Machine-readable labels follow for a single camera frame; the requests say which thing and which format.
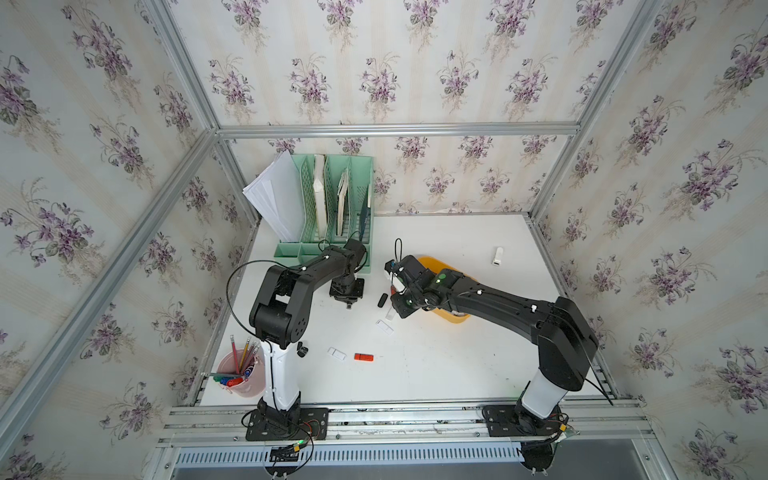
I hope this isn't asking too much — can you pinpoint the yellow plastic storage box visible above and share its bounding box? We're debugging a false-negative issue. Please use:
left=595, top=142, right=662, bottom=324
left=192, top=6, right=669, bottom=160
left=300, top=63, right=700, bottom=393
left=417, top=256, right=478, bottom=323

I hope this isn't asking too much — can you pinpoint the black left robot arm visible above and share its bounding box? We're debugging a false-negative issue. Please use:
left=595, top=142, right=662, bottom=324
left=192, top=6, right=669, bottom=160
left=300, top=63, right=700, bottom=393
left=234, top=239, right=368, bottom=423

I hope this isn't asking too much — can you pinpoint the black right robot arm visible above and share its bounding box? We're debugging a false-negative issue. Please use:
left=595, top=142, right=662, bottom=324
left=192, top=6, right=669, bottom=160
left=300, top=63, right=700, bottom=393
left=372, top=240, right=600, bottom=418

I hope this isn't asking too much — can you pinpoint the green desk file organizer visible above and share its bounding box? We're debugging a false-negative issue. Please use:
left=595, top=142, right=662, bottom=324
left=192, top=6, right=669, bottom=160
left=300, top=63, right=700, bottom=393
left=274, top=154, right=374, bottom=273

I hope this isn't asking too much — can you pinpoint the white paper stack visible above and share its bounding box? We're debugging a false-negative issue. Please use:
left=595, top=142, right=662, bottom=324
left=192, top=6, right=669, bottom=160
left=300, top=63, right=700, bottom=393
left=242, top=151, right=306, bottom=242

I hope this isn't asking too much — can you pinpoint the pink pen cup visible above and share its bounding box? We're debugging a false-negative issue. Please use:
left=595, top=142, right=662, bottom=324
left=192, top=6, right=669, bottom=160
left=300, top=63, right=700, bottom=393
left=210, top=335, right=266, bottom=399

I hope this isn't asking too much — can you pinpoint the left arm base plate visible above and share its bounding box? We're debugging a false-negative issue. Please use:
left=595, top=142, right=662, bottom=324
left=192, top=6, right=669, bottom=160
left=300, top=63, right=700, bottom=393
left=241, top=400, right=330, bottom=441

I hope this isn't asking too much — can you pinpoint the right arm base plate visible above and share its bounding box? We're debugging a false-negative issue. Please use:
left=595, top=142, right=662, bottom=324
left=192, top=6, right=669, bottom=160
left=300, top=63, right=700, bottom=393
left=481, top=401, right=569, bottom=438

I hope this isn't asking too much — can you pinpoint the aluminium front rail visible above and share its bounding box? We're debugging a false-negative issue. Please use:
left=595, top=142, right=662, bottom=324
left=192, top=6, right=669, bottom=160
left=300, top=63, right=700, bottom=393
left=157, top=397, right=655, bottom=447

